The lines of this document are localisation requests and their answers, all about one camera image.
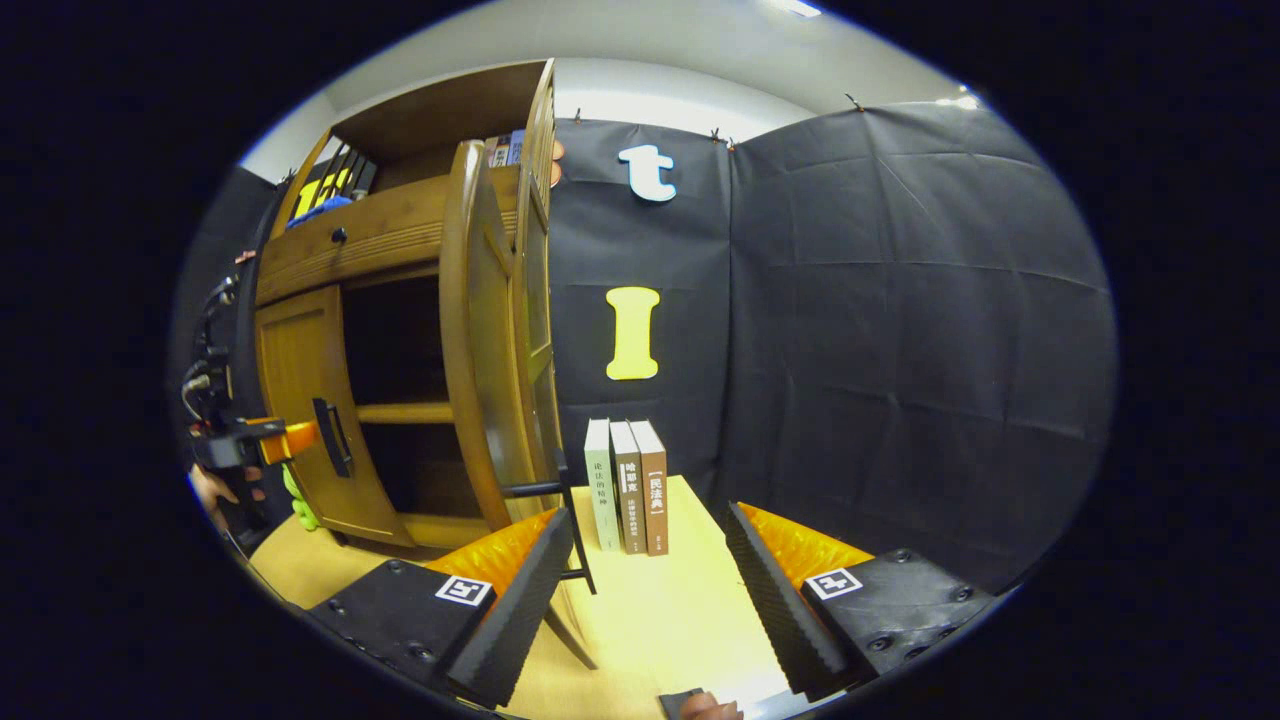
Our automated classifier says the grey brown standing book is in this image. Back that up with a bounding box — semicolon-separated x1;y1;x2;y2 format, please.
609;420;647;555

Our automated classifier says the black door handle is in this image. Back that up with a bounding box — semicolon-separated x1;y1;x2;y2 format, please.
312;398;355;479
500;450;599;597

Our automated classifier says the wooden shoe cabinet door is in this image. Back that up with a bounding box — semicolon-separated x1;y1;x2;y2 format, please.
438;140;601;671
255;285;417;549

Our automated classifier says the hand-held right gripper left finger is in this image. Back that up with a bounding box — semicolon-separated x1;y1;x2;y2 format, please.
305;507;574;708

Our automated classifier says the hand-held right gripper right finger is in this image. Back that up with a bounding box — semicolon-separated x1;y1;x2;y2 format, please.
724;502;1001;701

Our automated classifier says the wooden inner cabinet shelf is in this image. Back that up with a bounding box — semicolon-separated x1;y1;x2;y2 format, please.
355;402;457;426

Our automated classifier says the black backdrop cloth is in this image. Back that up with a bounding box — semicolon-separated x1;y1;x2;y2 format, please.
170;100;1118;593

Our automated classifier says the wooden double-door shoe cabinet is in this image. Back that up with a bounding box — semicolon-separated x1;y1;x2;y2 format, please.
250;58;601;671

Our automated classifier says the wooden cabinet drawer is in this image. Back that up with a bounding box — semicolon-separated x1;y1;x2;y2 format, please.
256;165;522;308

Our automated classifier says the green frog toy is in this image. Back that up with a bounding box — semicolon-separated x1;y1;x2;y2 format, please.
282;464;322;532

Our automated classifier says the blue cloth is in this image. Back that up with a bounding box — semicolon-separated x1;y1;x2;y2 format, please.
286;195;354;230

